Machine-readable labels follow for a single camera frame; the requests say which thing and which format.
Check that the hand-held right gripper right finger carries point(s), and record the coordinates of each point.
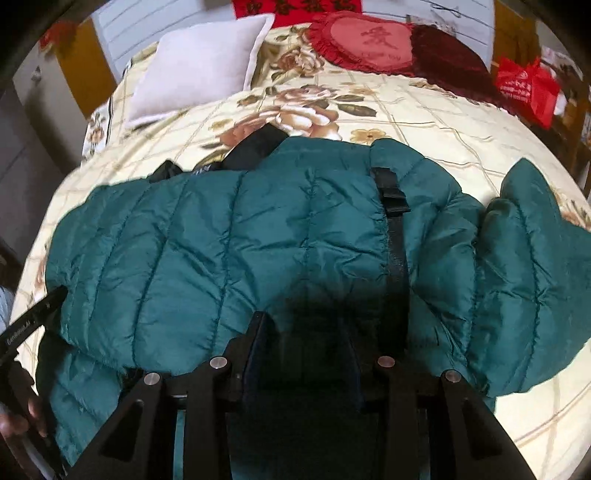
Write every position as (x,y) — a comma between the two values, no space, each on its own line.
(385,383)

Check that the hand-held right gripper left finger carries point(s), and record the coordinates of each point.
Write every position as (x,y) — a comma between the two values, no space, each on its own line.
(251,364)

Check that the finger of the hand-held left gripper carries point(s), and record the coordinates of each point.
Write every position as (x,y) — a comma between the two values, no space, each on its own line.
(51,302)

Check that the green down jacket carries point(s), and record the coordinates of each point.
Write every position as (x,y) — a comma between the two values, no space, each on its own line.
(207,254)

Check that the person's left hand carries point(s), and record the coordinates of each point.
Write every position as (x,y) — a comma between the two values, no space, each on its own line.
(33,408)

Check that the grey refrigerator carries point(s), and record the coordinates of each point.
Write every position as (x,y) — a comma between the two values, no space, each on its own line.
(32,138)

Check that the orange wooden panel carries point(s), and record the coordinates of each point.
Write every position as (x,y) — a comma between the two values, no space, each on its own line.
(83,69)

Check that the floral cream bedspread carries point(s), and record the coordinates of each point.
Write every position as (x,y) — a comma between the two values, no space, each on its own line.
(461,138)

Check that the white square pillow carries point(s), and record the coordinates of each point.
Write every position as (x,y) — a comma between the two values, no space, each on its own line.
(198,64)

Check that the wooden shelf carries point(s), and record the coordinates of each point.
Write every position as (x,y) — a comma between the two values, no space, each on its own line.
(572,120)

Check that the red plastic bag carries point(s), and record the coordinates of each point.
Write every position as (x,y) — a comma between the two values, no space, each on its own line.
(526,87)

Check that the dark red fringed cushion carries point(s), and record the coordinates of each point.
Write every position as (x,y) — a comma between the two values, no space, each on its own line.
(448,60)

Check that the red heart-shaped pillow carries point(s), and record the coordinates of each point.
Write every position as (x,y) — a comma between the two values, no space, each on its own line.
(364,41)

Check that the orange wooden pillar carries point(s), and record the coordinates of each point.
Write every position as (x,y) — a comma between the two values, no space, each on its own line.
(517,32)

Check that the red wall banner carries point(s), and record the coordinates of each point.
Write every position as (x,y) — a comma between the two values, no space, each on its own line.
(286,11)

